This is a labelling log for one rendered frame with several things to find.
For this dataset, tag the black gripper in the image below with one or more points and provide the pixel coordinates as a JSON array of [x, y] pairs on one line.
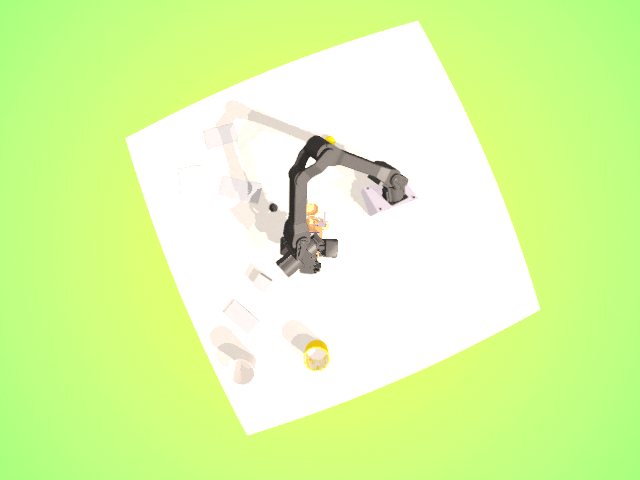
[[328, 249]]

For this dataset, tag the white paper cup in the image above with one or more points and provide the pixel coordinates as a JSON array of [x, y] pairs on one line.
[[242, 370]]

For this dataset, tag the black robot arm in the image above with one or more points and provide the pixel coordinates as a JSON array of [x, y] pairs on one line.
[[296, 231]]

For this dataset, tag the yellow cup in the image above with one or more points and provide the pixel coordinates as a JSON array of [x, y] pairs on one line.
[[316, 356]]

